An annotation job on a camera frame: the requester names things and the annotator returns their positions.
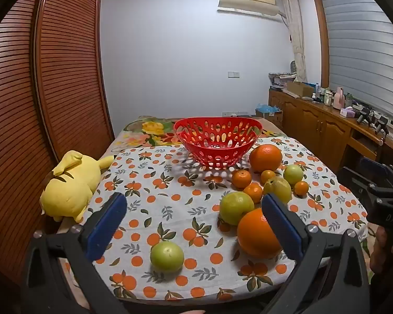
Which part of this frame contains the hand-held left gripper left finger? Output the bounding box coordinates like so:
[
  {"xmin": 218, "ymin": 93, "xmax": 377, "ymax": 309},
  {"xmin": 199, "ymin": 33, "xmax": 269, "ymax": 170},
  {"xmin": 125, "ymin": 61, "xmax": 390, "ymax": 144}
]
[{"xmin": 21, "ymin": 192, "xmax": 128, "ymax": 314}]

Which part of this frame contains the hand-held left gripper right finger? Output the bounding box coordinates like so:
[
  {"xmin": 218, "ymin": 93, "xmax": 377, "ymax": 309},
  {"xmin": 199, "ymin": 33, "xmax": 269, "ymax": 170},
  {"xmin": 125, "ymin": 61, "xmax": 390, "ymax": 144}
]
[{"xmin": 259, "ymin": 193, "xmax": 370, "ymax": 314}]

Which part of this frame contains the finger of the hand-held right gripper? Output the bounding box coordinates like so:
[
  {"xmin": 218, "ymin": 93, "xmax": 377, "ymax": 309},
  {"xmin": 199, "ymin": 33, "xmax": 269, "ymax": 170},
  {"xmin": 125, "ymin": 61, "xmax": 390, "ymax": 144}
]
[
  {"xmin": 342, "ymin": 167, "xmax": 385, "ymax": 210},
  {"xmin": 358, "ymin": 156, "xmax": 393, "ymax": 188}
]

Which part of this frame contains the large orange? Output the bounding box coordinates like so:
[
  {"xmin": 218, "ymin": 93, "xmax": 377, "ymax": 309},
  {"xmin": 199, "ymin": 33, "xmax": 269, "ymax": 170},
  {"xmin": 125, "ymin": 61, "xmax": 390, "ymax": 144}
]
[
  {"xmin": 249, "ymin": 144, "xmax": 283, "ymax": 173},
  {"xmin": 237, "ymin": 208, "xmax": 284, "ymax": 258}
]

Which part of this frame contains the yellow-green apple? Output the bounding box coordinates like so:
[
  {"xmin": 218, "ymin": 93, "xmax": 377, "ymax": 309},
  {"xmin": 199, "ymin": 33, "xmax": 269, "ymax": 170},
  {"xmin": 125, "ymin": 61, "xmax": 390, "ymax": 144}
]
[{"xmin": 263, "ymin": 176, "xmax": 293, "ymax": 205}]

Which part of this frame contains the green apple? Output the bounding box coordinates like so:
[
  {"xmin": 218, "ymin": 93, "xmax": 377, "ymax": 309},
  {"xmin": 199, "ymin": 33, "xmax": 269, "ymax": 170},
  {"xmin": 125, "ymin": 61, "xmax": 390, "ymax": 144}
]
[
  {"xmin": 219, "ymin": 191, "xmax": 255, "ymax": 226},
  {"xmin": 150, "ymin": 241, "xmax": 185, "ymax": 273},
  {"xmin": 283, "ymin": 164, "xmax": 304, "ymax": 184}
]

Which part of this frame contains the red plastic basket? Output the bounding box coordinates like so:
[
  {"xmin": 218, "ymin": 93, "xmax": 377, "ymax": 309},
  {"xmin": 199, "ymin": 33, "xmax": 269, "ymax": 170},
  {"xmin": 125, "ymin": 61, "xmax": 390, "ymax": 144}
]
[{"xmin": 173, "ymin": 117, "xmax": 262, "ymax": 171}]

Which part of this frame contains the person's right hand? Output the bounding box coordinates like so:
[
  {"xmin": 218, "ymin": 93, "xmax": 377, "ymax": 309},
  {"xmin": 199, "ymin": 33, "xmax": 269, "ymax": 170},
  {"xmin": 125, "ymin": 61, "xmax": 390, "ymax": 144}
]
[{"xmin": 369, "ymin": 227, "xmax": 393, "ymax": 273}]

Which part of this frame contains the black clamp device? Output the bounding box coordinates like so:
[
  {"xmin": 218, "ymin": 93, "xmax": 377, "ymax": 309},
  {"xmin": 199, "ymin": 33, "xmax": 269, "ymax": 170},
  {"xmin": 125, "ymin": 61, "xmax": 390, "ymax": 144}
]
[
  {"xmin": 374, "ymin": 115, "xmax": 390, "ymax": 135},
  {"xmin": 357, "ymin": 107, "xmax": 371, "ymax": 125}
]

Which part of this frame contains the yellow plush toy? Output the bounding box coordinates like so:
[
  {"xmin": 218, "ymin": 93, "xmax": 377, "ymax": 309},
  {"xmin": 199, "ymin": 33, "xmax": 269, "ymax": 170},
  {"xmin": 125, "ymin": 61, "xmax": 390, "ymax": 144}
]
[{"xmin": 40, "ymin": 150, "xmax": 115, "ymax": 223}]

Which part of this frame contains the wooden cabinet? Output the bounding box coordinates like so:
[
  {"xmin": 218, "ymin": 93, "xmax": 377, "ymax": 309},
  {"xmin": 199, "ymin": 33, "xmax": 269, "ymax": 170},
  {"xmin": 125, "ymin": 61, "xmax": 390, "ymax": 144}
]
[{"xmin": 268, "ymin": 88, "xmax": 393, "ymax": 177}]

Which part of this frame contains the pink bottle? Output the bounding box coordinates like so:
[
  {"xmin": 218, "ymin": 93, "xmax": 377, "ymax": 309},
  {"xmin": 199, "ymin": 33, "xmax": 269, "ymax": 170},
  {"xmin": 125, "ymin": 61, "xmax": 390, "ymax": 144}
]
[{"xmin": 333, "ymin": 87, "xmax": 345, "ymax": 109}]

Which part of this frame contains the orange print tablecloth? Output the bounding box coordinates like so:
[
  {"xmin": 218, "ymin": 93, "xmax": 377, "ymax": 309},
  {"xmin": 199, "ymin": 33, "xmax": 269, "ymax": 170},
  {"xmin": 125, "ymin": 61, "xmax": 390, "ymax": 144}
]
[{"xmin": 57, "ymin": 136, "xmax": 369, "ymax": 301}]

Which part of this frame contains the floral blanket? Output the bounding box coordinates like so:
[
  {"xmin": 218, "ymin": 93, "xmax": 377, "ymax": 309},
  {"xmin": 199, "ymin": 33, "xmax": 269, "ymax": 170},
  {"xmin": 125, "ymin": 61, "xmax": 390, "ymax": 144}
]
[{"xmin": 113, "ymin": 115, "xmax": 289, "ymax": 156}]

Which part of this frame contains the small cardboard box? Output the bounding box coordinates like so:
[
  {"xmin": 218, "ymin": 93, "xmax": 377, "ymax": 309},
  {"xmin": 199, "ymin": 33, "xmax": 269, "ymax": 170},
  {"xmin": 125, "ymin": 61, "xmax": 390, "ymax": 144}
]
[{"xmin": 256, "ymin": 109, "xmax": 284, "ymax": 128}]

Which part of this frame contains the grey window blind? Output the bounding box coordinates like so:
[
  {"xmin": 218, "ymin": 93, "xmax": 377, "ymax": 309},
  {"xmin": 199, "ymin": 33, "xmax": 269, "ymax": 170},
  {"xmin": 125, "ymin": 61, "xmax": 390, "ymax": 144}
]
[{"xmin": 318, "ymin": 0, "xmax": 393, "ymax": 118}]

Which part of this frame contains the stack of papers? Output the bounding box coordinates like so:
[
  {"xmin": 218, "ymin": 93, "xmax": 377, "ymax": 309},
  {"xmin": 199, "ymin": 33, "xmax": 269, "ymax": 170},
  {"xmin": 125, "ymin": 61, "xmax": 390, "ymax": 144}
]
[{"xmin": 268, "ymin": 71, "xmax": 297, "ymax": 90}]

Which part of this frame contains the wooden louvered wardrobe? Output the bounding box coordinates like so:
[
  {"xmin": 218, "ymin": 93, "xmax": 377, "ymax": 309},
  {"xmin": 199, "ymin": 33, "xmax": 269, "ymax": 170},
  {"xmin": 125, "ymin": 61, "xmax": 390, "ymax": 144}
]
[{"xmin": 0, "ymin": 0, "xmax": 116, "ymax": 288}]

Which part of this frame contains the beige curtain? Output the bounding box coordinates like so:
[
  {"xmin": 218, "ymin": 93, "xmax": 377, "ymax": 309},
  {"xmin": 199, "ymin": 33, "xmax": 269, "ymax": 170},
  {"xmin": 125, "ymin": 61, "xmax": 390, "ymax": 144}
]
[{"xmin": 279, "ymin": 0, "xmax": 307, "ymax": 83}]

